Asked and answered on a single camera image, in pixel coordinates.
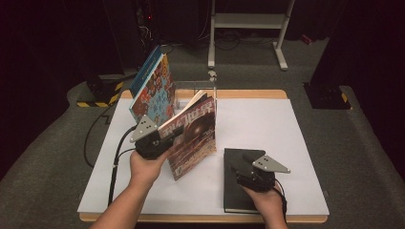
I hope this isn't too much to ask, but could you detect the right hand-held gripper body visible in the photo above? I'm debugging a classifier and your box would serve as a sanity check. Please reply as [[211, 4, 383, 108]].
[[235, 154, 291, 194]]

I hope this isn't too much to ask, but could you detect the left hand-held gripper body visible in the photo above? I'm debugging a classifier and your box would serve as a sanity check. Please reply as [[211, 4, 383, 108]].
[[129, 114, 175, 160]]

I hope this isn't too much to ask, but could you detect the thin glossy magazine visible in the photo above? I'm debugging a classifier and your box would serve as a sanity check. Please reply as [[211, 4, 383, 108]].
[[158, 89, 218, 182]]

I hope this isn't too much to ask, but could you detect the black hardcover notebook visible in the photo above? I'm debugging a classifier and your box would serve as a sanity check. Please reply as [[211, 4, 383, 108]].
[[222, 147, 279, 215]]

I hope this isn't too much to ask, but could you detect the clear acrylic book rack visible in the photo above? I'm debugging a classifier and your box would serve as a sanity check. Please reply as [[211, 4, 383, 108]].
[[173, 70, 220, 111]]

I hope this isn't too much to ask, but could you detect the teal picture book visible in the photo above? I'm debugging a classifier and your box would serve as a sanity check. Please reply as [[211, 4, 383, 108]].
[[128, 52, 177, 128]]

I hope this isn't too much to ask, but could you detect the dark blue picture book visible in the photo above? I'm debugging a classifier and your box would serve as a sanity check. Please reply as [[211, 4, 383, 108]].
[[128, 45, 164, 99]]

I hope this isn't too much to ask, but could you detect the person's right hand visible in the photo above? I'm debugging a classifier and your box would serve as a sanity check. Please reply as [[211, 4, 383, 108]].
[[243, 185, 284, 221]]

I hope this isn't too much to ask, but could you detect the person's left hand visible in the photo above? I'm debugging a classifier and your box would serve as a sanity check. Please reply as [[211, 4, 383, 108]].
[[129, 149, 170, 189]]

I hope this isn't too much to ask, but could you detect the wooden table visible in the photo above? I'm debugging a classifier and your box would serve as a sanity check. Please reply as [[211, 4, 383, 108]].
[[78, 89, 329, 223]]

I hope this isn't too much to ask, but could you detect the black yellow striped stand base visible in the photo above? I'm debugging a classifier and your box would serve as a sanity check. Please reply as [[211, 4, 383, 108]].
[[75, 73, 126, 109]]

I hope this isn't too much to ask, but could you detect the white metal stand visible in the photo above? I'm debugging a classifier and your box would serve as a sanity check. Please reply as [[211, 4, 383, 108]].
[[207, 0, 296, 72]]

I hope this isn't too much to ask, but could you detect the right hand-held gripper cable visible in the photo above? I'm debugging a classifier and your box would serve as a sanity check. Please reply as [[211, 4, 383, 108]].
[[272, 177, 288, 223]]

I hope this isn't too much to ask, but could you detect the hand-held gripper cable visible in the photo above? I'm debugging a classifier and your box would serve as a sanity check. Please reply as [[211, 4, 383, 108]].
[[272, 177, 288, 223], [107, 124, 139, 207]]

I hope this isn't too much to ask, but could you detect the left hand-held gripper cable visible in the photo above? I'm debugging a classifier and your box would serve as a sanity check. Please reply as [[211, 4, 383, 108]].
[[107, 124, 139, 207]]

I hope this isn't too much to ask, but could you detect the black floor cable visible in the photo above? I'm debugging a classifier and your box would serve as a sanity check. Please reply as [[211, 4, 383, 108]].
[[83, 73, 139, 169]]

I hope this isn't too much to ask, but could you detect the dark equipment with cables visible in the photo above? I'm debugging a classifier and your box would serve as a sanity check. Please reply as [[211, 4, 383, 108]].
[[135, 0, 161, 52]]

